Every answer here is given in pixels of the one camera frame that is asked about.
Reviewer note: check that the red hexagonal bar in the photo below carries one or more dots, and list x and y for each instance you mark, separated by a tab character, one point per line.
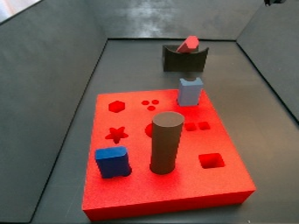
189	45

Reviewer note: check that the dark brown cylinder peg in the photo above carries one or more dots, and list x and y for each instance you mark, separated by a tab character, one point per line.
167	127

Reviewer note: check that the light blue peg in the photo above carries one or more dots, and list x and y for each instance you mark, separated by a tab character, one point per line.
190	91

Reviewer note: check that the black curved cradle stand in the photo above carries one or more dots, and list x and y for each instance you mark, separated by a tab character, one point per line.
184	62

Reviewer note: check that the dark blue peg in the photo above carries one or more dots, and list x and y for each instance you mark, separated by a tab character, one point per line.
113	162

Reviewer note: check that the red shape-sorter block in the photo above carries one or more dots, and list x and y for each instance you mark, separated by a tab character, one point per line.
210	177

